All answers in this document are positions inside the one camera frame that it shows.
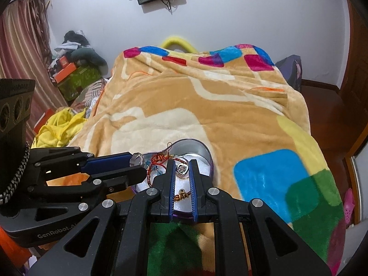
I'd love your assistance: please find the yellow curved foam bed rail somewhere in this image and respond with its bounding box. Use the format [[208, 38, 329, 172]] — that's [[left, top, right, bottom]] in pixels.
[[160, 36, 198, 54]]

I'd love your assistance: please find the colourful patchwork fleece blanket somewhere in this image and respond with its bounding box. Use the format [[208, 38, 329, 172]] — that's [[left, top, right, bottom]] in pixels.
[[68, 44, 345, 273]]

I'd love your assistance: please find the dark grey purple bag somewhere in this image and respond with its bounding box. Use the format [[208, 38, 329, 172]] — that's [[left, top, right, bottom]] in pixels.
[[276, 55, 302, 92]]

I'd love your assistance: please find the purple heart-shaped tin box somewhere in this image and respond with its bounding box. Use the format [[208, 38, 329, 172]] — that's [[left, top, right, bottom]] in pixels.
[[130, 138, 214, 220]]

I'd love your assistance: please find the red string bracelet pile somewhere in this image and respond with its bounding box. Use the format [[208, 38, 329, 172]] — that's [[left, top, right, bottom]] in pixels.
[[146, 151, 176, 188]]

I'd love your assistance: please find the brown wooden door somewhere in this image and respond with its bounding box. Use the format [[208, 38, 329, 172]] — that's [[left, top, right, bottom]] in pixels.
[[339, 1, 367, 156]]

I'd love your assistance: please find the striped pink brown curtain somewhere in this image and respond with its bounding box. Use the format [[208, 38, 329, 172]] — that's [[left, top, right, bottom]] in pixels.
[[1, 0, 67, 143]]

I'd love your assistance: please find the green patterned cloth-covered stand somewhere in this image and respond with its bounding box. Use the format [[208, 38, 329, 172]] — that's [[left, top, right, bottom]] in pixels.
[[57, 66, 102, 102]]

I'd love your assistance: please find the orange box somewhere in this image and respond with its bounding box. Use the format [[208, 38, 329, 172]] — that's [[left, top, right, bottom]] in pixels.
[[54, 63, 77, 83]]

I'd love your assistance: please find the pile of clothes and boxes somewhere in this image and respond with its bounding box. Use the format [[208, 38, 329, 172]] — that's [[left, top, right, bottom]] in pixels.
[[47, 30, 109, 86]]

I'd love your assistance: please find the striped patterned quilt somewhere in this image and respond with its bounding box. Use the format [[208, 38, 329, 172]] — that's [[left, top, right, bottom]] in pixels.
[[70, 78, 107, 118]]

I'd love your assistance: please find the yellow cartoon blanket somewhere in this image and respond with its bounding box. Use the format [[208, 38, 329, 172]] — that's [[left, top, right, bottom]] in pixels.
[[31, 108, 87, 148]]

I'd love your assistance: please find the gold ring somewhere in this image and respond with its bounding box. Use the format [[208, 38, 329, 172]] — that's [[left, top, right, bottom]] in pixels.
[[172, 188, 192, 203]]

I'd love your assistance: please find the pink rubber clog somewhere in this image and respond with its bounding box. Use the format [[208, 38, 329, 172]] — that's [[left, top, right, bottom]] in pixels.
[[343, 188, 356, 228]]

